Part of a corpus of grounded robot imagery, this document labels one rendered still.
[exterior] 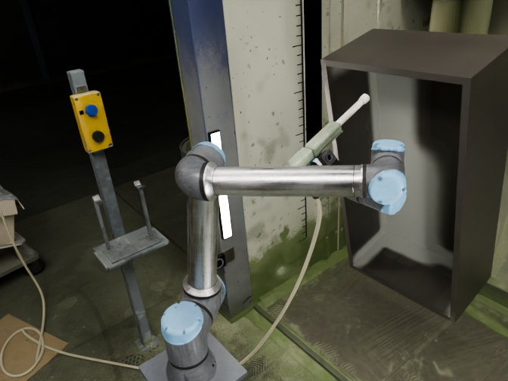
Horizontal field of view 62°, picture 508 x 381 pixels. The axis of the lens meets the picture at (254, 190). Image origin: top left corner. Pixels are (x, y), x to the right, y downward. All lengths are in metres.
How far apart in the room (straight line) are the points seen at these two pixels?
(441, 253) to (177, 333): 1.53
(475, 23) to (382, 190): 1.92
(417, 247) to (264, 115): 1.13
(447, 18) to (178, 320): 2.24
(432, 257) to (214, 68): 1.51
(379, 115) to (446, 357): 1.35
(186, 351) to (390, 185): 0.92
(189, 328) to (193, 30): 1.25
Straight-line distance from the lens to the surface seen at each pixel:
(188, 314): 1.58
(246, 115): 2.25
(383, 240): 2.61
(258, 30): 2.24
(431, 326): 2.81
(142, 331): 2.74
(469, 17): 2.88
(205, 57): 2.07
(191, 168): 1.24
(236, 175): 1.19
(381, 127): 2.24
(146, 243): 2.22
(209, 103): 2.11
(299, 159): 1.43
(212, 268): 1.59
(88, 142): 2.05
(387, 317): 2.81
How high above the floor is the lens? 1.98
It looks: 27 degrees down
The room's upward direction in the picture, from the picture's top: 5 degrees counter-clockwise
